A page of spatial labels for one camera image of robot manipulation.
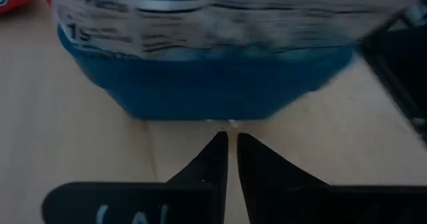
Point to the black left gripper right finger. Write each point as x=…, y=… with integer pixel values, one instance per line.
x=283, y=204

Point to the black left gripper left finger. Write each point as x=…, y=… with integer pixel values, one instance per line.
x=187, y=204

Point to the teal plastic bin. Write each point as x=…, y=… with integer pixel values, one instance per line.
x=213, y=87

